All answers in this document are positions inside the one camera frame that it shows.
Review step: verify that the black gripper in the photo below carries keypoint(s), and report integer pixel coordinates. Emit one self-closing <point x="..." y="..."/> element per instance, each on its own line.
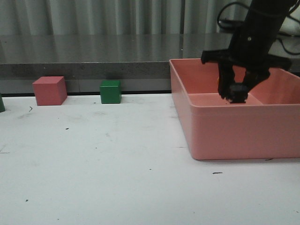
<point x="248" y="48"/>

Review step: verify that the green cube block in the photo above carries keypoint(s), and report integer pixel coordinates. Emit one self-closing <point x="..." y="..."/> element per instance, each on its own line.
<point x="110" y="92"/>

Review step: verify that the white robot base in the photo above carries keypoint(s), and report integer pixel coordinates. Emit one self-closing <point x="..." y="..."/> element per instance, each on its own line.
<point x="290" y="27"/>

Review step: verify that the green block at left edge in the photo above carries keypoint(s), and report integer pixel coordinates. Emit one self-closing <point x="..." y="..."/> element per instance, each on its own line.
<point x="2" y="106"/>

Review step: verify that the yellow push button switch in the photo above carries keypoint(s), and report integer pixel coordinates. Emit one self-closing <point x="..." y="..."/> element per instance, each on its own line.
<point x="238" y="93"/>

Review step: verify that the pink plastic bin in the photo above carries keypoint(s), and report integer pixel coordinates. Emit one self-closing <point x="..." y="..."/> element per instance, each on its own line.
<point x="267" y="125"/>

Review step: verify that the dark grey counter shelf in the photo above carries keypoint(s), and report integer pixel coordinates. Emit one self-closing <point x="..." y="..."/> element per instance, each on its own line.
<point x="140" y="62"/>

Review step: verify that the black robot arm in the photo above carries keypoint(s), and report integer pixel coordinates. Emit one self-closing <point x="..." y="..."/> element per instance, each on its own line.
<point x="266" y="12"/>

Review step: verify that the pink cube block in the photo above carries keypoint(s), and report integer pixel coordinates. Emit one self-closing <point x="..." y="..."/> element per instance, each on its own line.
<point x="50" y="90"/>

